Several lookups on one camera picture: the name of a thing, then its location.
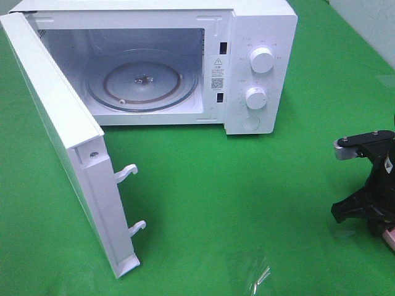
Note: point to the white microwave oven body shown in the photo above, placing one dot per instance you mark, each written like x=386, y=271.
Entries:
x=76, y=32

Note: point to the glass microwave turntable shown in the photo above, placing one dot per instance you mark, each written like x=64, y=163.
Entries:
x=142, y=80

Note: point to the lower white microwave knob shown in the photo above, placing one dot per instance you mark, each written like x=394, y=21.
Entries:
x=256, y=98

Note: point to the pink round plate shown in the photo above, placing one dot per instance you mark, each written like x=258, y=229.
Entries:
x=389, y=237

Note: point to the round white door button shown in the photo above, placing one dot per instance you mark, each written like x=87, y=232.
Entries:
x=251, y=123

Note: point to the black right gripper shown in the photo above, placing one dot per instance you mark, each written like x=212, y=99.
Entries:
x=376, y=202

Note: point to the white microwave knob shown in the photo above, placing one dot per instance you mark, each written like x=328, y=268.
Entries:
x=262, y=59
x=256, y=98

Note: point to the white warning label sticker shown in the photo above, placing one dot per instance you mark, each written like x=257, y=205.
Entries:
x=218, y=65

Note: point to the upper white microwave knob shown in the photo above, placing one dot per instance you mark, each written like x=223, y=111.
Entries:
x=262, y=59

